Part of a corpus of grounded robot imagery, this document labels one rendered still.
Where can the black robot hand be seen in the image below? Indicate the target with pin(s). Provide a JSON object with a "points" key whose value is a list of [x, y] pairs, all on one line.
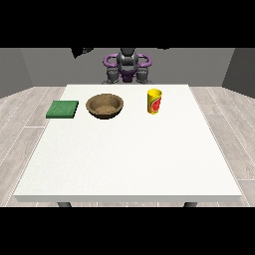
{"points": [[164, 49], [78, 52]]}

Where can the yellow cup with melon print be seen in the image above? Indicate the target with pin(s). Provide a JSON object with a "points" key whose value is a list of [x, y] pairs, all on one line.
{"points": [[154, 101]]}

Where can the green square pad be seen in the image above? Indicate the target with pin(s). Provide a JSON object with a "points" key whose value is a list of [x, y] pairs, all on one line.
{"points": [[62, 109]]}

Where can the brown wooden bowl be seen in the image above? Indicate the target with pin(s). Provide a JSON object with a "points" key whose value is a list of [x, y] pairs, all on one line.
{"points": [[104, 106]]}

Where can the grey robot trunk purple rings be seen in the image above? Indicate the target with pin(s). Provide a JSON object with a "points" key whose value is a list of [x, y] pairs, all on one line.
{"points": [[126, 66]]}

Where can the dark table leg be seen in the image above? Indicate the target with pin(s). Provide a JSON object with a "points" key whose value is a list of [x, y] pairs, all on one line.
{"points": [[64, 204], [190, 204]]}

